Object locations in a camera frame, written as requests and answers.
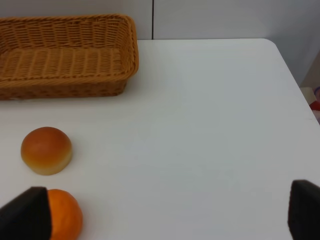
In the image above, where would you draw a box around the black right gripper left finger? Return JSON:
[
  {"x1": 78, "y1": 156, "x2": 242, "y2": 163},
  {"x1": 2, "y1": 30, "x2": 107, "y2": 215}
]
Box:
[{"x1": 0, "y1": 186, "x2": 52, "y2": 240}]

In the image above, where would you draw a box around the red and blue floor object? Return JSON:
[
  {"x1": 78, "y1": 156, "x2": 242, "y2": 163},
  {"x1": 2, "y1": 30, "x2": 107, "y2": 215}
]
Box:
[{"x1": 309, "y1": 86, "x2": 320, "y2": 111}]

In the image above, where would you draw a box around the tan wicker basket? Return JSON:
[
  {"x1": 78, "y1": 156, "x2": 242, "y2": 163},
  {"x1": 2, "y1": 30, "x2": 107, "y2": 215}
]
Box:
[{"x1": 0, "y1": 13, "x2": 139, "y2": 101}]

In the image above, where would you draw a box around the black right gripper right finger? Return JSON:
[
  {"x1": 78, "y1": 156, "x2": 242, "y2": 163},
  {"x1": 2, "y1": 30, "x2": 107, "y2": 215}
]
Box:
[{"x1": 287, "y1": 180, "x2": 320, "y2": 240}]

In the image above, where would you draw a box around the orange tangerine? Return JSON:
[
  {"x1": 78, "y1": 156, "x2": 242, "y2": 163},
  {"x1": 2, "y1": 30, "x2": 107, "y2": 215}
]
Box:
[{"x1": 47, "y1": 189, "x2": 83, "y2": 240}]

